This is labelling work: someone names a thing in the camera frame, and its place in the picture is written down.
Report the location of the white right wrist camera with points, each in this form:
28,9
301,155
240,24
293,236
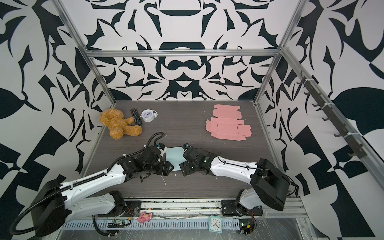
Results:
186,146

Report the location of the light blue paper box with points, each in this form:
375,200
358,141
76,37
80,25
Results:
175,157

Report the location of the black wall hook rail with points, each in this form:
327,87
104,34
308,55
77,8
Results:
334,115

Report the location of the black remote control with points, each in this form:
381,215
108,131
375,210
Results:
136,116

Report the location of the small electronics board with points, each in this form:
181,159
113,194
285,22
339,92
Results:
247,226

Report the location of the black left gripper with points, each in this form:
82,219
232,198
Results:
165,169

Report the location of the white round alarm clock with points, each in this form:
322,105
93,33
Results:
149,115

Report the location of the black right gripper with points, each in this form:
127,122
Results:
184,167

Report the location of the pink flat paper boxes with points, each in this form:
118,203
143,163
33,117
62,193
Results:
227,124

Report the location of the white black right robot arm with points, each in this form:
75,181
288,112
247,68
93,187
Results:
269,185

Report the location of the brown teddy bear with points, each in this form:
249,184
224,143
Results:
118,125

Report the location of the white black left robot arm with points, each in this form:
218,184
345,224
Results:
58,203

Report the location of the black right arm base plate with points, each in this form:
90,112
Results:
231,208

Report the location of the pink small toy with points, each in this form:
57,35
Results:
144,217

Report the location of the white slotted cable duct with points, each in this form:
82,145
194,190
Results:
160,224

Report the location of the green square clock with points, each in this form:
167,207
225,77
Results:
215,224

